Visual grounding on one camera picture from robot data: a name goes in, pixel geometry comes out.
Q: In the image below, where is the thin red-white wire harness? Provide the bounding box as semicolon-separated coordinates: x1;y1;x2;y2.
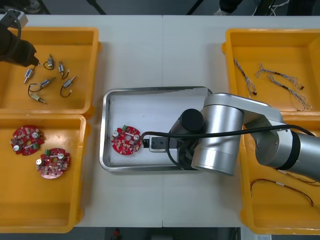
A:
277;169;320;187

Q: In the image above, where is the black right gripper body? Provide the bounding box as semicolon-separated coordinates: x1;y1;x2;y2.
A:
165;137;181;151

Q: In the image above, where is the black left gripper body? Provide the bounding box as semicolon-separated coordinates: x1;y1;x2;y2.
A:
0;37;38;67

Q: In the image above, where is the white cable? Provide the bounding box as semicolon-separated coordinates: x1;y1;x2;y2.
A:
268;0;285;16

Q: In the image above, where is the black stand leg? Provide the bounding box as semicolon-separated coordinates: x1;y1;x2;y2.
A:
186;0;205;15
86;0;108;15

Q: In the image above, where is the round red circuit board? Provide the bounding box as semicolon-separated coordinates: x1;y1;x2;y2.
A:
34;147;72;180
110;124;143;156
9;124;45;156

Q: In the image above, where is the yellow-orange plastic bin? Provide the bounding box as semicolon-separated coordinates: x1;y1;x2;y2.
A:
221;27;320;116
0;113;92;235
0;26;102;117
238;113;320;236

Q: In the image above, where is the thin red-black wire harness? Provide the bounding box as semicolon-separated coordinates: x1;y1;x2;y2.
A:
249;178;316;208

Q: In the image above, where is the steel tray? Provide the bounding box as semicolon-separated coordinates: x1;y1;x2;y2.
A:
98;86;215;173

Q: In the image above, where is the person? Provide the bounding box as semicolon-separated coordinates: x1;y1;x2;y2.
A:
213;0;245;16

